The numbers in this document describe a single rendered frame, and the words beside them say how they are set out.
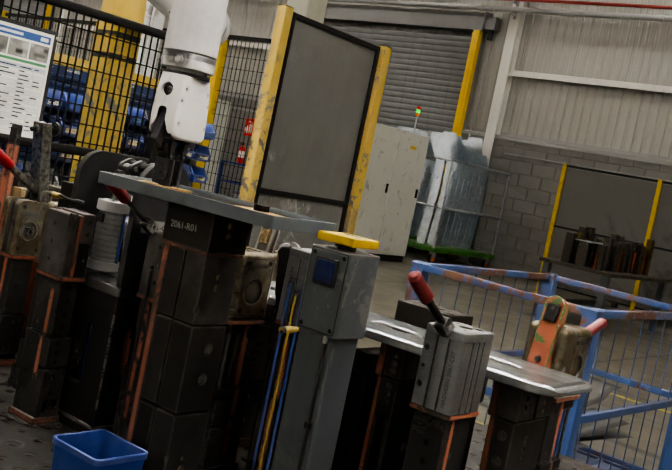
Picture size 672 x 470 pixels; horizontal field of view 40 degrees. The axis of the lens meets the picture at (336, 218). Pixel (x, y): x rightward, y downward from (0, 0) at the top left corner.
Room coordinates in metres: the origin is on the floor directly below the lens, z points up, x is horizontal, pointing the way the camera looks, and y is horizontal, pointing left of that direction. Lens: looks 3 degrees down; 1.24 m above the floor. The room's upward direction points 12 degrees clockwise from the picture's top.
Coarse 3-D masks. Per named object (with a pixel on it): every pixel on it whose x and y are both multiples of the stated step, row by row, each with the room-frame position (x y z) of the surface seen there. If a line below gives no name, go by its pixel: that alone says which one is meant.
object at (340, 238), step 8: (320, 232) 1.23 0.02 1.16; (328, 232) 1.22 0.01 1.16; (336, 232) 1.24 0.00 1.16; (328, 240) 1.22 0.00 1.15; (336, 240) 1.21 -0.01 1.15; (344, 240) 1.20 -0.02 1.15; (352, 240) 1.19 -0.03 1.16; (360, 240) 1.21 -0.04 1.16; (368, 240) 1.22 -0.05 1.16; (344, 248) 1.22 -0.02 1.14; (352, 248) 1.22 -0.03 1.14; (368, 248) 1.22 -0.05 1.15; (376, 248) 1.24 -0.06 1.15
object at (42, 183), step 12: (36, 132) 1.93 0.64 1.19; (48, 132) 1.94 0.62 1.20; (60, 132) 1.97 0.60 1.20; (36, 144) 1.95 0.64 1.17; (48, 144) 1.95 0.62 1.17; (36, 156) 1.95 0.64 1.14; (48, 156) 1.95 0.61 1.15; (36, 168) 1.95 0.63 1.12; (48, 168) 1.95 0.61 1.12; (36, 180) 1.95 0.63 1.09; (48, 180) 1.96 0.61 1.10
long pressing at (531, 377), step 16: (272, 288) 1.76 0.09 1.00; (272, 304) 1.61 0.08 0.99; (368, 320) 1.59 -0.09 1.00; (384, 320) 1.63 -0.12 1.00; (368, 336) 1.49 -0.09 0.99; (384, 336) 1.47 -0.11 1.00; (400, 336) 1.49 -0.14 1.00; (416, 336) 1.52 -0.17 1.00; (416, 352) 1.43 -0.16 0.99; (496, 352) 1.53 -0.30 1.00; (496, 368) 1.36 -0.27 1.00; (512, 368) 1.41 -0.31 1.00; (528, 368) 1.44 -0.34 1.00; (544, 368) 1.47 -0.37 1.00; (512, 384) 1.33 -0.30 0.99; (528, 384) 1.32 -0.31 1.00; (544, 384) 1.31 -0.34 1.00; (560, 384) 1.36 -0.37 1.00; (576, 384) 1.40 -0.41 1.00
